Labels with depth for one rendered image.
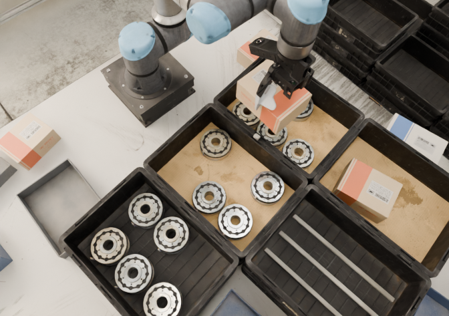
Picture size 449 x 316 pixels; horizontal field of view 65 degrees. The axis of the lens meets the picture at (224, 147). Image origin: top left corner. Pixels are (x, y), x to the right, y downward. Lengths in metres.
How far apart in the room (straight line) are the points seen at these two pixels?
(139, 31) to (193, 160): 0.44
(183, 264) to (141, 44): 0.68
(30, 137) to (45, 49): 1.38
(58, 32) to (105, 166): 1.60
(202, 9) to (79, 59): 1.97
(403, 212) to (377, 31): 1.13
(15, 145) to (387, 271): 1.26
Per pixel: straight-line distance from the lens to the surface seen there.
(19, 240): 1.38
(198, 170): 1.15
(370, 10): 2.19
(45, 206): 1.37
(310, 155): 1.17
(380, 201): 1.14
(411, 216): 1.25
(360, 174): 1.14
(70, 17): 2.87
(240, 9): 0.70
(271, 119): 0.94
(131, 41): 1.19
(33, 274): 1.34
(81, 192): 1.34
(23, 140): 1.42
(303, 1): 0.68
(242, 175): 1.14
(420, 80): 2.15
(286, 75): 0.84
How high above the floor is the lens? 1.90
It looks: 65 degrees down
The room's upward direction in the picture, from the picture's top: 2 degrees clockwise
